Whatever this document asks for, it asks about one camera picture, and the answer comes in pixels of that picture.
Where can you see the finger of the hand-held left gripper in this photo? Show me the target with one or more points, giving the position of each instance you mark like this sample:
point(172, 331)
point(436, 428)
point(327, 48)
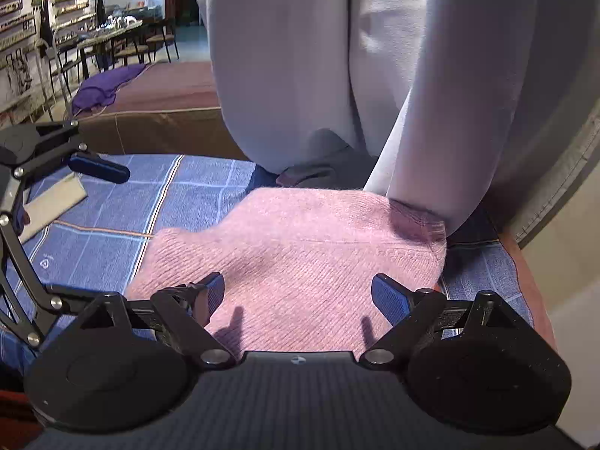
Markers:
point(27, 262)
point(101, 168)

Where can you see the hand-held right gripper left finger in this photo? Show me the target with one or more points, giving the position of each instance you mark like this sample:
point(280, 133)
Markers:
point(213, 290)

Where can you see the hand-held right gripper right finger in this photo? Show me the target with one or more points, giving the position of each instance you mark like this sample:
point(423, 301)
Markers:
point(389, 297)

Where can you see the pink knit cardigan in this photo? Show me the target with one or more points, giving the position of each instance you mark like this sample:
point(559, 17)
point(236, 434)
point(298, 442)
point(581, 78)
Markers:
point(304, 253)

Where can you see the blue plaid bed sheet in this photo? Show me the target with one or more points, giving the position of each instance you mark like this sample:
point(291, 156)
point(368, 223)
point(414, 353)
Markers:
point(117, 211)

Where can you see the cream sweater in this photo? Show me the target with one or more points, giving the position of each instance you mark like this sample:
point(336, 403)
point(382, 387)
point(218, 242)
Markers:
point(51, 206)

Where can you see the purple cloth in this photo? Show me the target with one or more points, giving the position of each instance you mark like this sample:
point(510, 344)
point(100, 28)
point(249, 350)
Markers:
point(101, 86)

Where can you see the brown bed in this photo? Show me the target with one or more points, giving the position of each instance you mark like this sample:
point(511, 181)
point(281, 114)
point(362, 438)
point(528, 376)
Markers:
point(173, 117)

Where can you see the black chair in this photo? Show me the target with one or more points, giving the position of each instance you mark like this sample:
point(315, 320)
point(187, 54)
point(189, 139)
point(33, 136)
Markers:
point(129, 51)
point(161, 42)

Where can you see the dining table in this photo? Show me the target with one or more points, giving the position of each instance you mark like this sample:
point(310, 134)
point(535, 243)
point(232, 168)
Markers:
point(108, 37)

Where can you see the wall display shelves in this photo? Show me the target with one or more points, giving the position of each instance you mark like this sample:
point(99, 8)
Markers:
point(23, 33)

